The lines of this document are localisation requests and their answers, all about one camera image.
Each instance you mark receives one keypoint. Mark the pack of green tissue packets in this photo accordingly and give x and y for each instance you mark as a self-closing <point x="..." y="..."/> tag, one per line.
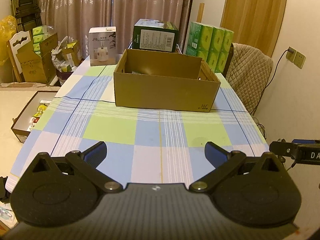
<point x="210" y="45"/>

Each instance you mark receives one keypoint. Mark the small green tissue packets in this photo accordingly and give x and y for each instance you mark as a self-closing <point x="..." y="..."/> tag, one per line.
<point x="40" y="31"/>

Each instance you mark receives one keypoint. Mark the dark green printed box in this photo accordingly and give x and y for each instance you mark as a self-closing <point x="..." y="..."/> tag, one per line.
<point x="155" y="38"/>

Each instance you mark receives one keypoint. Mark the wooden pole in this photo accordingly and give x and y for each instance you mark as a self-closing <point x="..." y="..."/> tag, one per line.
<point x="200" y="12"/>

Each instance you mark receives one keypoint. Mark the wall socket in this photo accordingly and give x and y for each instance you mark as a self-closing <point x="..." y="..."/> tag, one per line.
<point x="300" y="60"/>
<point x="291" y="55"/>

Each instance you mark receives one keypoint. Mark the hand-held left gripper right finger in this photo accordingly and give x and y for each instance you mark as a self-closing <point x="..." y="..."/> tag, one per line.
<point x="215" y="153"/>

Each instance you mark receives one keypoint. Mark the checked tablecloth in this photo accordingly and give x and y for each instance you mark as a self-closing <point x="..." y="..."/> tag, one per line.
<point x="125" y="135"/>

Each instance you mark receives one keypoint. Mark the white plastic bag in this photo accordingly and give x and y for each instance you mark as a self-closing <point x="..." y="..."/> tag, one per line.
<point x="58" y="57"/>

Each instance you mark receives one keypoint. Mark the chair with quilted cover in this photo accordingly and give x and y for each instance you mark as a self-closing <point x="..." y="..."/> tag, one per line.
<point x="250" y="75"/>

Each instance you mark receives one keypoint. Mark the yellow plastic bag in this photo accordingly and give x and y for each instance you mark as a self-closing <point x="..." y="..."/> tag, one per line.
<point x="7" y="30"/>

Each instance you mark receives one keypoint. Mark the brown cardboard boxes on floor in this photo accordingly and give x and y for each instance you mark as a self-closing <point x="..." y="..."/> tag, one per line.
<point x="32" y="67"/>

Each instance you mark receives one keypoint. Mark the wooden door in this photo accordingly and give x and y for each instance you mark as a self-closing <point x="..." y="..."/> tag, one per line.
<point x="252" y="12"/>

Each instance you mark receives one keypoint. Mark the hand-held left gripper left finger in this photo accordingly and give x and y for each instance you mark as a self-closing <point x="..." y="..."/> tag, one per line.
<point x="96" y="153"/>

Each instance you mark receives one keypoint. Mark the cardboard box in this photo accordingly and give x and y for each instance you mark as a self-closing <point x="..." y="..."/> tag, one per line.
<point x="162" y="92"/>

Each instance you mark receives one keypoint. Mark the beige patterned curtain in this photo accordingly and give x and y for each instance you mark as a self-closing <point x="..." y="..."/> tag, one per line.
<point x="112" y="5"/>

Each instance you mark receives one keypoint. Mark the shallow box with snacks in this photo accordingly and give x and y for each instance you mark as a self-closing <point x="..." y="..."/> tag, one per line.
<point x="22" y="122"/>

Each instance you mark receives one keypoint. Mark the white humidifier box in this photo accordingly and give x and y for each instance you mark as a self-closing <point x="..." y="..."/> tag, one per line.
<point x="102" y="47"/>

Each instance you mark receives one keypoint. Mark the small brown carton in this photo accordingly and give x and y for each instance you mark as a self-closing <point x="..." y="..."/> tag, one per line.
<point x="73" y="55"/>

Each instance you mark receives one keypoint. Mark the black folding cart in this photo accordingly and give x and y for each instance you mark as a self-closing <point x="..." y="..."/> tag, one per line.
<point x="25" y="7"/>

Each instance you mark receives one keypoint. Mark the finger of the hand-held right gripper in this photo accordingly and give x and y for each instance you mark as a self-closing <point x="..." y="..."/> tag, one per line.
<point x="282" y="149"/>
<point x="303" y="141"/>

